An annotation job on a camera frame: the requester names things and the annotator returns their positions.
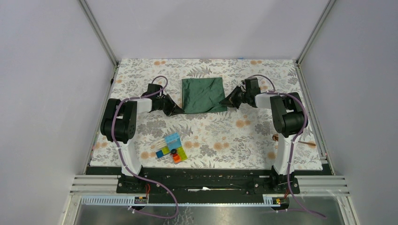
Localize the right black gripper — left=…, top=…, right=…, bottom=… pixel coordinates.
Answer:
left=219, top=86, right=250, bottom=110

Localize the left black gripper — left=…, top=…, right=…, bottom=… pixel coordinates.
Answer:
left=156, top=93, right=184, bottom=116

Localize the dark green cloth napkin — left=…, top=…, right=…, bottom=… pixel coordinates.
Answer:
left=182, top=77, right=227, bottom=114

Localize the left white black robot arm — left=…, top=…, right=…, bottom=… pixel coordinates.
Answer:
left=100, top=83, right=184, bottom=193

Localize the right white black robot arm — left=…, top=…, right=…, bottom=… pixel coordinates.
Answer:
left=219, top=75, right=308, bottom=193

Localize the colourful toy brick assembly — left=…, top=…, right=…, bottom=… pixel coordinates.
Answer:
left=153, top=133, right=188, bottom=164

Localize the floral patterned table mat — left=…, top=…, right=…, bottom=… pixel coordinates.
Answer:
left=89, top=58, right=324, bottom=171

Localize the copper spoon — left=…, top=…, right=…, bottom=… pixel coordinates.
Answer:
left=272, top=134, right=316, bottom=148

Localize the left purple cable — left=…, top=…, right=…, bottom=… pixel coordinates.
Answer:
left=110, top=75, right=180, bottom=219

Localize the purple cable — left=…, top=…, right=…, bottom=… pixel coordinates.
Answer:
left=247, top=74, right=328, bottom=219
left=110, top=75, right=180, bottom=219

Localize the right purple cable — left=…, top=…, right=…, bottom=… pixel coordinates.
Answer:
left=247, top=74, right=328, bottom=219

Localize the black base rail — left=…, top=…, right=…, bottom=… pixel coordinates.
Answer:
left=85, top=166, right=336, bottom=205

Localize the right aluminium frame post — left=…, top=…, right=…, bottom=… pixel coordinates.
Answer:
left=296, top=0, right=336, bottom=65

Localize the aluminium frame post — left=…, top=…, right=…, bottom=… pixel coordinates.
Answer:
left=296, top=0, right=336, bottom=65
left=77, top=0, right=119, bottom=67

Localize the left aluminium frame post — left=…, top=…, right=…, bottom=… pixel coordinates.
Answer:
left=77, top=0, right=119, bottom=67

